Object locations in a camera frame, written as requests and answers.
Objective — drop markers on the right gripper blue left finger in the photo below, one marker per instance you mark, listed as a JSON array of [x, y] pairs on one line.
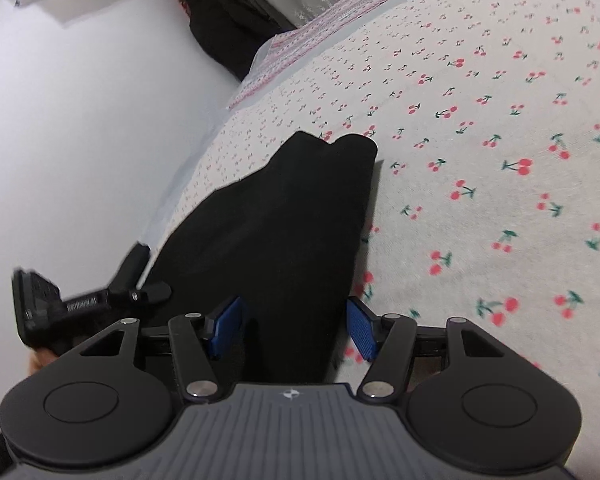
[[198, 341]]

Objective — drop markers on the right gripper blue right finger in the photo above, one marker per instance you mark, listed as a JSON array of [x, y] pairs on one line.
[[385, 342]]

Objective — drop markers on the black pants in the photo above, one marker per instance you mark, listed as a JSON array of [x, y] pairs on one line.
[[284, 240]]

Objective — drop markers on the cherry print blanket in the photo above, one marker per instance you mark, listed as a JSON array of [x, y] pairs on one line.
[[486, 114]]

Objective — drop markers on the dark hanging clothes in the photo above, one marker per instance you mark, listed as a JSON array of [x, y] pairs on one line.
[[232, 31]]

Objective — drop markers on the pink striped blanket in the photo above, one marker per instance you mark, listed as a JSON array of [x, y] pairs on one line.
[[282, 51]]

